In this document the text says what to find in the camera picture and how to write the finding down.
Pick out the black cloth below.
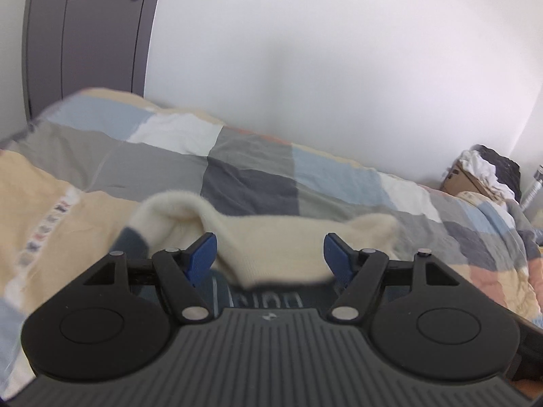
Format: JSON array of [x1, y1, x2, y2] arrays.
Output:
[[473, 144, 522, 202]]

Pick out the patchwork quilt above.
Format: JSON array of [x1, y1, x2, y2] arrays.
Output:
[[0, 88, 543, 395]]

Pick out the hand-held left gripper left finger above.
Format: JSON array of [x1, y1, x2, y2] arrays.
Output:
[[82, 232, 218, 323]]

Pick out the grey door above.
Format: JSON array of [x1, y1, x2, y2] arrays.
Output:
[[25, 0, 166, 121]]

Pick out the white clothes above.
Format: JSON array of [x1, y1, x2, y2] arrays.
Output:
[[458, 149, 516, 198]]

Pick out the cream dark-striped knit sweater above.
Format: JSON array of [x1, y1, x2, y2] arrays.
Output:
[[112, 193, 399, 318]]

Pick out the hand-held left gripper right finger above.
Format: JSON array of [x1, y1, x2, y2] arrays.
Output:
[[323, 233, 460, 323]]

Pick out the cardboard box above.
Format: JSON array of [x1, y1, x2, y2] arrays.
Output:
[[439, 159, 516, 202]]

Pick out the metal pole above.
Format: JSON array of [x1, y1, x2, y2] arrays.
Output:
[[521, 165, 543, 213]]

